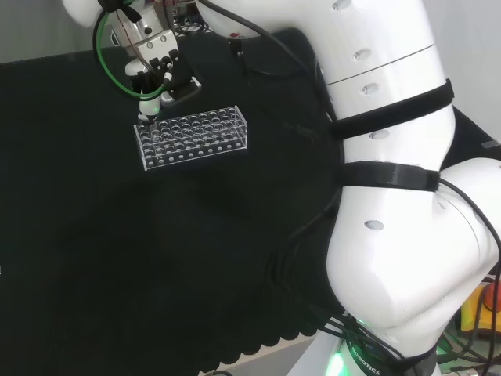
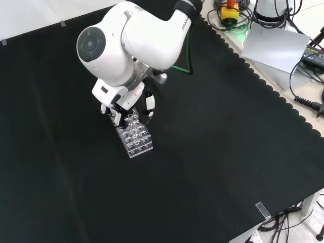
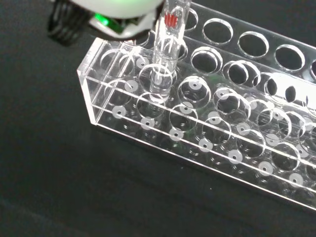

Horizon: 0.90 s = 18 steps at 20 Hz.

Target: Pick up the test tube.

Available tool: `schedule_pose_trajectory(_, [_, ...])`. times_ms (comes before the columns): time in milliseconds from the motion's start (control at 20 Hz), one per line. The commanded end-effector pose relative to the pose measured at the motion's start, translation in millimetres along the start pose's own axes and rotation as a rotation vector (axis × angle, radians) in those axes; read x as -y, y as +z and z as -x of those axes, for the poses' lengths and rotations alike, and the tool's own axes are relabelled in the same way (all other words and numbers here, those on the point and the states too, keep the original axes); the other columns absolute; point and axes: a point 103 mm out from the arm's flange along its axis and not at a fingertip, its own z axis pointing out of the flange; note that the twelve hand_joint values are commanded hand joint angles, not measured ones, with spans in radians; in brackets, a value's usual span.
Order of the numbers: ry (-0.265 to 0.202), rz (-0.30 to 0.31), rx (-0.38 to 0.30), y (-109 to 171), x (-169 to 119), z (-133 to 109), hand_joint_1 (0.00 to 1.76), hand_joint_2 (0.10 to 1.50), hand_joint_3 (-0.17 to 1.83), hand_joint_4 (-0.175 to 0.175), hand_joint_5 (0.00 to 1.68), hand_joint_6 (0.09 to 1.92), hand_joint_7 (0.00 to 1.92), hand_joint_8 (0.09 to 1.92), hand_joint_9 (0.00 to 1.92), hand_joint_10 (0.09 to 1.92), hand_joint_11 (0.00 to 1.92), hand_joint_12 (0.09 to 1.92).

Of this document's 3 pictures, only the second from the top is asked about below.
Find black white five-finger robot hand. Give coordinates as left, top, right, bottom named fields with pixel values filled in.
left=91, top=79, right=156, bottom=128

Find clear glass test tube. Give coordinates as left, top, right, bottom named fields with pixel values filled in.
left=127, top=113, right=139, bottom=134

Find clear test tube rack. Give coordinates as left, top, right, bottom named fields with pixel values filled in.
left=108, top=107, right=154, bottom=159

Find black bench cloth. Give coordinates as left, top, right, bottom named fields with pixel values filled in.
left=0, top=0, right=324, bottom=243

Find yellow stop button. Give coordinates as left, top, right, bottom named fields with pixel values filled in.
left=220, top=0, right=239, bottom=25

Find pale grey board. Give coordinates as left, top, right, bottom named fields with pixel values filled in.
left=240, top=24, right=312, bottom=74

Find white cylindrical stand base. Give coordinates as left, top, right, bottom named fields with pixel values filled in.
left=254, top=0, right=289, bottom=24

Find clear cloth clip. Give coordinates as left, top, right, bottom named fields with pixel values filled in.
left=255, top=201, right=272, bottom=220

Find white power strip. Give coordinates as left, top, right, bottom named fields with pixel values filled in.
left=244, top=228, right=263, bottom=243

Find black power adapter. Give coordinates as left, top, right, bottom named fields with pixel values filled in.
left=300, top=44, right=324, bottom=68

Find black tripod leg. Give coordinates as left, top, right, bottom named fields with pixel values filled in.
left=309, top=25, right=324, bottom=48

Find white table leg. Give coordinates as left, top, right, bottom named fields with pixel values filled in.
left=300, top=188, right=324, bottom=216

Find black cables at stop button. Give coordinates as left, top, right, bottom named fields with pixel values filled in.
left=207, top=0, right=255, bottom=32

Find black ribbed-plug cable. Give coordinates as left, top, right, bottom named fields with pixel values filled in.
left=289, top=60, right=324, bottom=118

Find black cables under bench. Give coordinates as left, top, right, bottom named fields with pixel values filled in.
left=257, top=202, right=315, bottom=243

